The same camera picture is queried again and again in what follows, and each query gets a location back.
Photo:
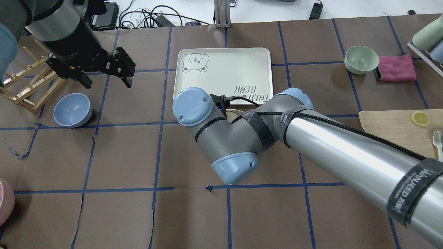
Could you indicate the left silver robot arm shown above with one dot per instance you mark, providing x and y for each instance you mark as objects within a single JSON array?
[{"x": 73, "y": 47}]

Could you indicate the aluminium frame post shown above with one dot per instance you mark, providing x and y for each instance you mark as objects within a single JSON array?
[{"x": 222, "y": 14}]

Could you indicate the white plastic fork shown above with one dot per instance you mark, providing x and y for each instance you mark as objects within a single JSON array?
[{"x": 438, "y": 144}]

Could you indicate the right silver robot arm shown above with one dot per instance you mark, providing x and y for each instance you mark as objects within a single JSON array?
[{"x": 405, "y": 185}]

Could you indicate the white wire mug rack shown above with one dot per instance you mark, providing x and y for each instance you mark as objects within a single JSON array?
[{"x": 426, "y": 57}]

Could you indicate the wooden dish rack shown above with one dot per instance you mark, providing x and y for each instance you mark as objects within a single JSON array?
[{"x": 34, "y": 85}]

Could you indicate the cream bear tray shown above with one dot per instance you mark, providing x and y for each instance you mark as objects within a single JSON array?
[{"x": 244, "y": 72}]

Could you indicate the lemon half slice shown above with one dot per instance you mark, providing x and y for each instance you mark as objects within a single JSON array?
[{"x": 420, "y": 119}]

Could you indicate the cream round plate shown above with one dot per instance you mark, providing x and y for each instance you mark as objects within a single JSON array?
[{"x": 232, "y": 114}]

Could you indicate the pink cloth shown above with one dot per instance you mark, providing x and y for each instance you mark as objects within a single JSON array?
[{"x": 395, "y": 69}]

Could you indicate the wooden cutting board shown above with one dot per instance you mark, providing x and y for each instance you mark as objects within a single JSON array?
[{"x": 397, "y": 127}]

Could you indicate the pink bowl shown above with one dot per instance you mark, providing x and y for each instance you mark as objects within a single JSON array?
[{"x": 7, "y": 200}]

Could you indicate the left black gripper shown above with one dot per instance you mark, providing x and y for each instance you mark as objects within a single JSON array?
[{"x": 77, "y": 42}]

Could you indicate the blue mug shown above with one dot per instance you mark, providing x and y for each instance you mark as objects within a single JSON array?
[{"x": 436, "y": 53}]

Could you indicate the blue bowl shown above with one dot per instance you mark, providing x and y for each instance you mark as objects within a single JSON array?
[{"x": 73, "y": 110}]

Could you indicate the black power adapter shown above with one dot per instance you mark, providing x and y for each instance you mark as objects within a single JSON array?
[{"x": 316, "y": 10}]

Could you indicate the green mug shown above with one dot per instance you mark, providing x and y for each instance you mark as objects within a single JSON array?
[{"x": 430, "y": 35}]

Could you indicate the green bowl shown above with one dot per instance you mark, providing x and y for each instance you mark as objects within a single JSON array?
[{"x": 360, "y": 60}]

